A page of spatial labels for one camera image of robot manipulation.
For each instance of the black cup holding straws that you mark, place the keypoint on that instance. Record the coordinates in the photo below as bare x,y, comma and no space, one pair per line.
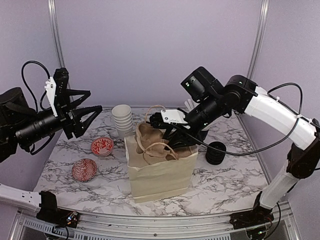
203,134

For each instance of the left aluminium frame post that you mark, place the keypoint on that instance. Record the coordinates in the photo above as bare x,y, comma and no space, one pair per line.
53,19

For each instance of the bundle of white wrapped straws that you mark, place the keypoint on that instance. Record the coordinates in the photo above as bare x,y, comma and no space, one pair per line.
189,104

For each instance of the front aluminium rail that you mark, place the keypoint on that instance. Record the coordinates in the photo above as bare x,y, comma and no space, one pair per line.
98,226

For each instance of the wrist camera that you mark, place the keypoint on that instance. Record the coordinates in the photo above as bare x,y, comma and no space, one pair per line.
166,117
56,88

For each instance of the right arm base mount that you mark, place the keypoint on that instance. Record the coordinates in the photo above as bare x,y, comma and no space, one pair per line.
256,216

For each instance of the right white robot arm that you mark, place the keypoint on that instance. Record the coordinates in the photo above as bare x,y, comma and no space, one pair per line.
244,96

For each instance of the brown cardboard cup carrier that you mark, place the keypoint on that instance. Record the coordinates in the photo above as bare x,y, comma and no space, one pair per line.
154,148

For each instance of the stack of black lids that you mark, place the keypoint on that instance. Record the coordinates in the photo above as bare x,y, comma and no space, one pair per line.
213,154

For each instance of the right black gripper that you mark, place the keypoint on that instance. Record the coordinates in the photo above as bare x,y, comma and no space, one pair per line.
188,139

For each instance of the red geometric ceramic bowl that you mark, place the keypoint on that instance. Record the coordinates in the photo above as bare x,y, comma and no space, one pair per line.
84,170

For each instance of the brown paper takeout bag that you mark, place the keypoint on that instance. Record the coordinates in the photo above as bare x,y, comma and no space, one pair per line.
160,180

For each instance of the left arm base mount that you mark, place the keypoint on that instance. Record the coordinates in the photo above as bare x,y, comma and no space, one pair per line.
51,213

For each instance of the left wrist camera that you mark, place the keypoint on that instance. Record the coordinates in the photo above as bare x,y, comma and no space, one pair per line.
56,88

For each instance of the stack of white paper cups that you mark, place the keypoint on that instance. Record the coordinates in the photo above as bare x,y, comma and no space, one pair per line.
123,120

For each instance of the red floral ceramic bowl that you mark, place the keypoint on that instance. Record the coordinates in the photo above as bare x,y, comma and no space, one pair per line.
102,146

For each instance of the aluminium frame post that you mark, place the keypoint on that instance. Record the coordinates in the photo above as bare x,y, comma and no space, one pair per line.
258,42
53,19

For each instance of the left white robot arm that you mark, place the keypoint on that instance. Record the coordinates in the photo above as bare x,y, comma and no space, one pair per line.
32,129

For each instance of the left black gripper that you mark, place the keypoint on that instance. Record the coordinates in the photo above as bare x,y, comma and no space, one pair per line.
74,125

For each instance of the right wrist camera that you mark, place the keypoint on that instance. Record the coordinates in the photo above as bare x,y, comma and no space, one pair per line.
166,117

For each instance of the right aluminium frame post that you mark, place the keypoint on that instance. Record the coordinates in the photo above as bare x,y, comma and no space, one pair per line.
258,42

